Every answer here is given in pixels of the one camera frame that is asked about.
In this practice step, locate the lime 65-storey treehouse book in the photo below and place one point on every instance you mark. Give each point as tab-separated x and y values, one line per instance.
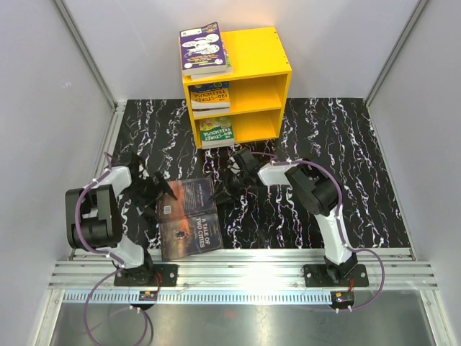
228	70

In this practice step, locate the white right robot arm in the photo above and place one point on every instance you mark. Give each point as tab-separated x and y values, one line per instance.
315	188

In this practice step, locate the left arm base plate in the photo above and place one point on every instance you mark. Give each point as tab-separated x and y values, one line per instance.
153	278

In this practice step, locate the white slotted cable duct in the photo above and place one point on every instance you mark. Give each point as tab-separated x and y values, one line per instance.
197	297

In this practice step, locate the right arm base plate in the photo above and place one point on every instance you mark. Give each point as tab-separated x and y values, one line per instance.
340	287

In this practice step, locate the dark Tale of Two Cities book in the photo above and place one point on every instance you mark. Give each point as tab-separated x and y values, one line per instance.
188	220

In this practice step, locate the yellow 130-storey treehouse book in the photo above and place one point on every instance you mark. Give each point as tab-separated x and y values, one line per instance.
210	96

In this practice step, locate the purple 52-storey treehouse book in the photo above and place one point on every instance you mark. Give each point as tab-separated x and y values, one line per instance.
202	50

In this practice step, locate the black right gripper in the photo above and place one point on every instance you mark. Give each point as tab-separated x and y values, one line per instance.
224	193

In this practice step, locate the green treehouse book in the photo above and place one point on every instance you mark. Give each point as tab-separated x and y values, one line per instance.
216	129

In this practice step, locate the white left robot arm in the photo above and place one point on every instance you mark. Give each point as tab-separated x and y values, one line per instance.
94	222

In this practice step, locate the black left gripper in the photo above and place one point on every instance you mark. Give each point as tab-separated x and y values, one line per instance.
144	205

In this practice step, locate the dark blue treehouse book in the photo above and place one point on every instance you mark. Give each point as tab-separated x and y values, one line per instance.
218	144

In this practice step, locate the yellow wooden shelf cabinet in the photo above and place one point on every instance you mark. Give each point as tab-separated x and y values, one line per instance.
259	83

